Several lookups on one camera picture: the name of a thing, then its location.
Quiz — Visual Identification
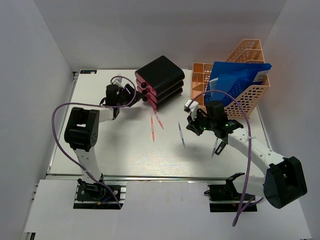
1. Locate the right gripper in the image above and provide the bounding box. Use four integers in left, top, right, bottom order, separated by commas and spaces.
187, 109, 216, 136

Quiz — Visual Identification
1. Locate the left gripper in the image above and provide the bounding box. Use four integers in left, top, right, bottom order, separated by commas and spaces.
116, 83, 146, 107

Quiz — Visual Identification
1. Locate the blue clear pen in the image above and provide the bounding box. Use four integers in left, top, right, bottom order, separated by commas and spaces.
177, 122, 186, 149

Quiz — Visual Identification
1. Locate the dark clear pen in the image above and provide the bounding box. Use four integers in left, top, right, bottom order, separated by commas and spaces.
211, 138, 219, 159

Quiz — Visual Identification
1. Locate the short red pen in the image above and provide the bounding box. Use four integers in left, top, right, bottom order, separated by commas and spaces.
153, 109, 165, 130

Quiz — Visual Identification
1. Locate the long red pen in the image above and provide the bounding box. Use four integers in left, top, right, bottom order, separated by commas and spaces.
150, 116, 155, 142

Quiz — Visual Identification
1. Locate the black pink drawer organizer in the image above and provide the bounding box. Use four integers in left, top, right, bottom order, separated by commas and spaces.
134, 55, 185, 110

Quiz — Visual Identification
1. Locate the blue plastic folder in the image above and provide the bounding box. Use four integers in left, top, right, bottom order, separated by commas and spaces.
204, 61, 272, 107

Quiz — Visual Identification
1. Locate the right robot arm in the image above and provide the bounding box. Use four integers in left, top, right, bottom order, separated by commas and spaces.
184, 99, 308, 209

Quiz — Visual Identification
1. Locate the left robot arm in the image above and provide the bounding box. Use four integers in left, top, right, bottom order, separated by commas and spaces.
64, 84, 146, 200

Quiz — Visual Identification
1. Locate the green highlighter marker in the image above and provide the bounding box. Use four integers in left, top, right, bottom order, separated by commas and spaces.
215, 141, 226, 156

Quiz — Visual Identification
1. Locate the black label sticker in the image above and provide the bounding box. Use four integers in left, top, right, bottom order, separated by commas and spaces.
79, 69, 97, 75

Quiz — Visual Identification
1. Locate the peach file rack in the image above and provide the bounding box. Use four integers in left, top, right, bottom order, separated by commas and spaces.
190, 39, 270, 118

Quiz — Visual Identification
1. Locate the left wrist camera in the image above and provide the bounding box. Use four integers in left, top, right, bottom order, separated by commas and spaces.
110, 76, 123, 88

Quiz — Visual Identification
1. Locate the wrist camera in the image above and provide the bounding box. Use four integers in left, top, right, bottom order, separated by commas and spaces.
110, 76, 123, 88
183, 99, 200, 116

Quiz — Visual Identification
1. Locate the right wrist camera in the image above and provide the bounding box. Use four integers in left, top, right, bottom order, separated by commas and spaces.
183, 99, 200, 116

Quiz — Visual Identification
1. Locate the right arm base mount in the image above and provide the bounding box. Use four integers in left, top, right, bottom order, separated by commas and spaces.
204, 172, 245, 213

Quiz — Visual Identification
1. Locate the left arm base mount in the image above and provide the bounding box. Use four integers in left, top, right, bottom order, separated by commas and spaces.
73, 178, 124, 210

